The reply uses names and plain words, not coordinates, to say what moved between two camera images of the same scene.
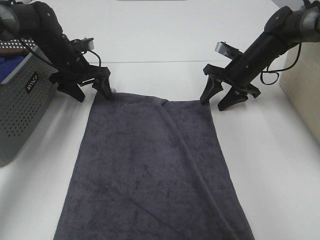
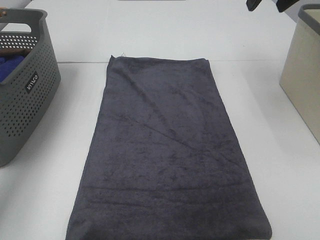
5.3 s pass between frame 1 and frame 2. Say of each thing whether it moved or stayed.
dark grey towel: moved
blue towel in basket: stayed
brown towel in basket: stayed
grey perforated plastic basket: stayed
